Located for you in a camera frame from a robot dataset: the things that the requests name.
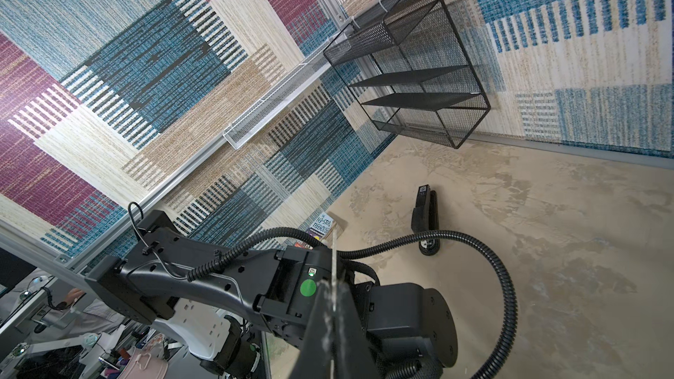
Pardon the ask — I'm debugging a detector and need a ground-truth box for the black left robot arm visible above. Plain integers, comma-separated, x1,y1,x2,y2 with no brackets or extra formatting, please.
85,203,518,378

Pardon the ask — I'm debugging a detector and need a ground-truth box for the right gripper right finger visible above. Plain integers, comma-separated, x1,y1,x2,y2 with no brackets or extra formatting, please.
335,282,380,378

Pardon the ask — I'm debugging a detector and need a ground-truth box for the black wire shelf rack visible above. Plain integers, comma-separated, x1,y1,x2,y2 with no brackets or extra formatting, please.
323,0,491,149

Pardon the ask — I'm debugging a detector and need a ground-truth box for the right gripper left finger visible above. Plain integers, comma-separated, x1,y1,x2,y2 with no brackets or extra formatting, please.
290,281,333,379

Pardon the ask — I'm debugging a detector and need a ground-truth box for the colourful paperback book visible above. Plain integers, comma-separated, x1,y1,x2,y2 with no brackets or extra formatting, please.
299,211,344,247

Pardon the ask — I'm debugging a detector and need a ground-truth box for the white wire mesh basket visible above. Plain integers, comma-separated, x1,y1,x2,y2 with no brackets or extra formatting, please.
222,51,330,149

